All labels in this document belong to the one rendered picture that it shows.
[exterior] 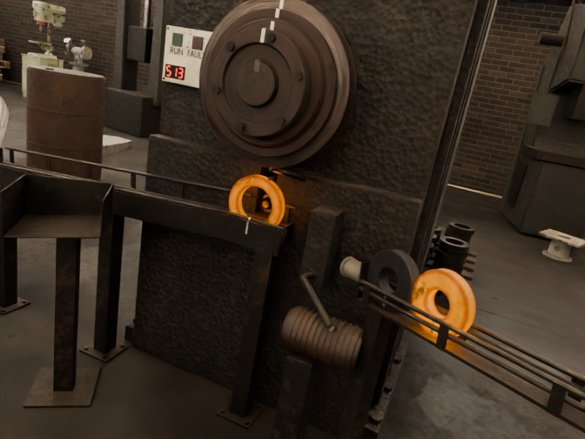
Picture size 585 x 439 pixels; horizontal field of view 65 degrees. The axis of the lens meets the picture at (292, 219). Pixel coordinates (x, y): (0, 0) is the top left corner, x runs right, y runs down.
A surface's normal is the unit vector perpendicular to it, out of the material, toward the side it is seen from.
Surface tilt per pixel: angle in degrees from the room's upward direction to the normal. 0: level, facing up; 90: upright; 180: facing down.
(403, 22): 90
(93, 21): 90
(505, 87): 90
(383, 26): 90
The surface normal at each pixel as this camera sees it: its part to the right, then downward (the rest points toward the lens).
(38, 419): 0.17, -0.94
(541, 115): -0.22, 0.25
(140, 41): -0.53, 0.16
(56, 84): 0.15, 0.32
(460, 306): -0.83, 0.02
